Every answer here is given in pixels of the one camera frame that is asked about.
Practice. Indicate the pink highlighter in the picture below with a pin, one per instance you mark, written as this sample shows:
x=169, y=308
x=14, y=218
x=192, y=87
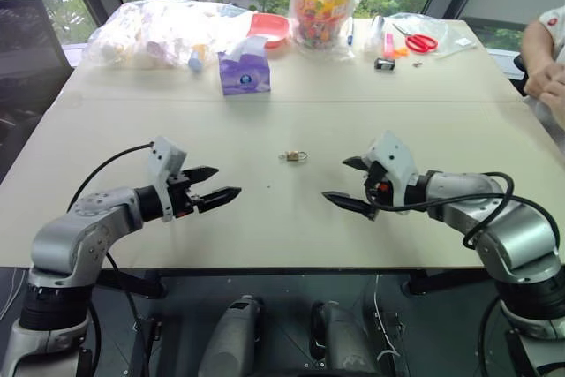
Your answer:
x=389, y=46

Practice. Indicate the small brass padlock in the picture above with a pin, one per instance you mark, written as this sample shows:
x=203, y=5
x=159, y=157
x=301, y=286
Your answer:
x=295, y=156

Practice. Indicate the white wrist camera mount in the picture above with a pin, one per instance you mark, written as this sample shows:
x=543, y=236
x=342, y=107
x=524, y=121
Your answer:
x=395, y=160
x=165, y=158

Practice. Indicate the dark grey rounded shape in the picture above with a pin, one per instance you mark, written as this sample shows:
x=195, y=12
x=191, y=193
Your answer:
x=236, y=337
x=342, y=341

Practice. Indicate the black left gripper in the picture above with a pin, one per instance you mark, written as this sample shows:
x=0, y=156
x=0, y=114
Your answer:
x=180, y=200

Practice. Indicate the blue pen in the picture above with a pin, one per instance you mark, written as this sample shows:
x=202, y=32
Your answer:
x=350, y=32

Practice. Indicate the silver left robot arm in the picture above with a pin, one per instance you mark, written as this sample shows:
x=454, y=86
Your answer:
x=66, y=240

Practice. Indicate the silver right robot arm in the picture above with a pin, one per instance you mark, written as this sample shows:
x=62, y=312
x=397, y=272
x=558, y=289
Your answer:
x=512, y=236

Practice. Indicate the clear bag of white items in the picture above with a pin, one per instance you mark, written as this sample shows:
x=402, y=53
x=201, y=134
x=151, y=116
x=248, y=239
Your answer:
x=150, y=35

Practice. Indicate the bag of colourful items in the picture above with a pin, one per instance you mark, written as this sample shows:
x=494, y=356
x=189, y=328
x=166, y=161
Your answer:
x=320, y=2

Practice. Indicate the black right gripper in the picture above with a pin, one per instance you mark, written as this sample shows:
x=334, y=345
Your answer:
x=378, y=187

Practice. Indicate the orange plastic clip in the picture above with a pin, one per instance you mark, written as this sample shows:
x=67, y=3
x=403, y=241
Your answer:
x=401, y=53

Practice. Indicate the empty clear plastic bag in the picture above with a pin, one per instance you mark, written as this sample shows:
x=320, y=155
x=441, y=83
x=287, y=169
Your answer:
x=434, y=26

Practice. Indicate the person's right hand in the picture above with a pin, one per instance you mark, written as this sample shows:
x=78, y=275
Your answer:
x=545, y=77

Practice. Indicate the small black clip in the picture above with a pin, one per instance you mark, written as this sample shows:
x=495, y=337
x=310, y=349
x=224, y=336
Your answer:
x=384, y=64

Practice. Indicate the person's left hand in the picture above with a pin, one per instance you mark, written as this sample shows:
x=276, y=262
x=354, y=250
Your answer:
x=556, y=96

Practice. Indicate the red plastic bowl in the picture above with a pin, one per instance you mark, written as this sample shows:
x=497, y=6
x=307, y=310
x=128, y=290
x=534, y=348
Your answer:
x=269, y=28

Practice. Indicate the purple tissue box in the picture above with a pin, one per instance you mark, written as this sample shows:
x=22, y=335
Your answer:
x=245, y=74

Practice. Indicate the person's white shirt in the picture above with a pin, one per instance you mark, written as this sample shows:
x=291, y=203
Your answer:
x=552, y=19

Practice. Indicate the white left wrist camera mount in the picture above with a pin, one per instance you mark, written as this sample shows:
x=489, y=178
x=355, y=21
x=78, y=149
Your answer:
x=165, y=158

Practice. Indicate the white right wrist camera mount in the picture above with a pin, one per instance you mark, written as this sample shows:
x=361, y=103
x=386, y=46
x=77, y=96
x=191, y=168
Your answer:
x=395, y=160

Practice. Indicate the small blue bottle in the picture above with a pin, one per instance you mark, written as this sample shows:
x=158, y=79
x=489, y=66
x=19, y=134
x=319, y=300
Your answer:
x=195, y=61

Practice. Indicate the clear white wrapped item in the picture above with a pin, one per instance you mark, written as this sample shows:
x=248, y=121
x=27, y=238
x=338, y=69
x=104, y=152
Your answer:
x=373, y=37

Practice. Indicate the person's right forearm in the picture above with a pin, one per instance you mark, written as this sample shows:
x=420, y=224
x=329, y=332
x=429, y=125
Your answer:
x=536, y=43

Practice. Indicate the black table bracket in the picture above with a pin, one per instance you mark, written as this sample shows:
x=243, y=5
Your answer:
x=441, y=282
x=132, y=284

